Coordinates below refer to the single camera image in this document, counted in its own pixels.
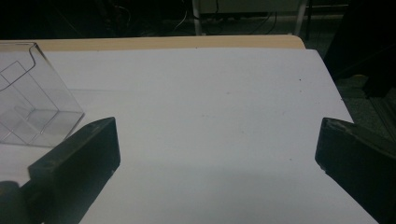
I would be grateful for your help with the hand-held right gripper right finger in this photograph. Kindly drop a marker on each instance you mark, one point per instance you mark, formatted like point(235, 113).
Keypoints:
point(358, 161)

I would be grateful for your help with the white table sheet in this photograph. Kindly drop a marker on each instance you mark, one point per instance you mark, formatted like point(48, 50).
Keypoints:
point(202, 109)

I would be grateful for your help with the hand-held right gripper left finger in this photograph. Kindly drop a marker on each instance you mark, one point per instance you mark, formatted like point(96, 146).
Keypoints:
point(77, 161)

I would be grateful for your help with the black curtain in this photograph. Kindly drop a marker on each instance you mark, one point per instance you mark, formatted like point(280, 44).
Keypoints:
point(364, 46)

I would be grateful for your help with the clear acrylic pen holder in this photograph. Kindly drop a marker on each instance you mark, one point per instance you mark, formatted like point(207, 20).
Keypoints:
point(46, 93)

